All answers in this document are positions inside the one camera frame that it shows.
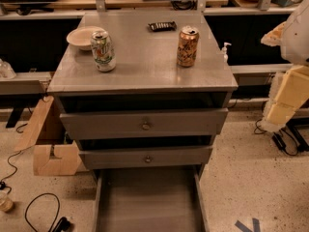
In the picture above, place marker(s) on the middle grey drawer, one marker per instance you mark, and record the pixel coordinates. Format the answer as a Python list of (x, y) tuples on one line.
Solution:
[(146, 157)]

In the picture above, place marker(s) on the clear plastic cup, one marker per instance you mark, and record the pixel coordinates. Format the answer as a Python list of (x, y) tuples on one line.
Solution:
[(6, 203)]

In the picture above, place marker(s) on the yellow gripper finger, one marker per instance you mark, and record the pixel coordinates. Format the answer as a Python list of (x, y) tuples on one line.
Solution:
[(289, 91), (273, 37)]

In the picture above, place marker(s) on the green white soda can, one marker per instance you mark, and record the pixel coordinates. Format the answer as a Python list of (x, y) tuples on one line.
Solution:
[(103, 51)]

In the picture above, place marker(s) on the wooden block stand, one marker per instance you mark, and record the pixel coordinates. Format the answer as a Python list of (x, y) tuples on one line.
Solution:
[(45, 134)]

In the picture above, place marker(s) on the dark snack bar wrapper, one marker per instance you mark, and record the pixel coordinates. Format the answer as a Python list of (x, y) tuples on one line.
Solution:
[(163, 26)]

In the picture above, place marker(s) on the white bowl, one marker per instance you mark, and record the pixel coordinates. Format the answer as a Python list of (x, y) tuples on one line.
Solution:
[(81, 37)]

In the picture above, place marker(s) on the grey drawer cabinet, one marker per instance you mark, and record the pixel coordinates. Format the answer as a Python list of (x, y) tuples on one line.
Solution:
[(146, 76)]

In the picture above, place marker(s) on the bottom grey open drawer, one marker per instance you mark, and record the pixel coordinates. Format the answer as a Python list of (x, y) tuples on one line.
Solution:
[(150, 199)]

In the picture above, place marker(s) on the top grey drawer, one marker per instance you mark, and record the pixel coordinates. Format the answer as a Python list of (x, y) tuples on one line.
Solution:
[(152, 123)]

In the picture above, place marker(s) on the orange soda can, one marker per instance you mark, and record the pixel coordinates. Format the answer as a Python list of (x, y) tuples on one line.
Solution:
[(187, 46)]

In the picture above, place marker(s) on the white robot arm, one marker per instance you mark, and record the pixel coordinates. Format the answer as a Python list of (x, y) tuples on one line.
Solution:
[(294, 45)]

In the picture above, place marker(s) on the white pump bottle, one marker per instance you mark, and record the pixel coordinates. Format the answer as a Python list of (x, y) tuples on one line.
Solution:
[(225, 51)]

